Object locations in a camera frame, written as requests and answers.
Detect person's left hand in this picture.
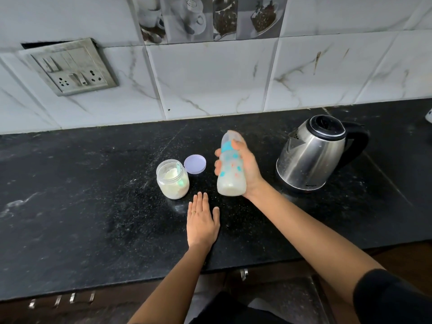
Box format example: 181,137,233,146
186,191,221,249

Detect person's right hand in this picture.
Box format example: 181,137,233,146
214,139,267,199

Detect clear printed baby bottle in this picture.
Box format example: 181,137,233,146
216,144,248,197

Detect clear milk powder jar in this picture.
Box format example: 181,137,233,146
156,159,190,200

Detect lilac round jar lid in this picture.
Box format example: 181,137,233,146
183,154,207,175

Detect steel electric kettle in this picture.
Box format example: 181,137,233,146
276,114,370,192

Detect blue measuring spoon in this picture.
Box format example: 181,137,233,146
175,162,189,188

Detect person's left forearm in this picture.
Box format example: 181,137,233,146
128,246,210,324

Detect person's right forearm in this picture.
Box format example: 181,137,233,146
250,182,385,304

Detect black trousers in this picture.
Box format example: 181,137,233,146
189,292,291,324

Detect dark wooden base cabinet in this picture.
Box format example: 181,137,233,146
0,241,432,324

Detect black shirt sleeve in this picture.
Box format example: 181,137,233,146
352,269,432,324

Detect grey wall switch socket panel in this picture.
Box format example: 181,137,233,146
20,38,119,97

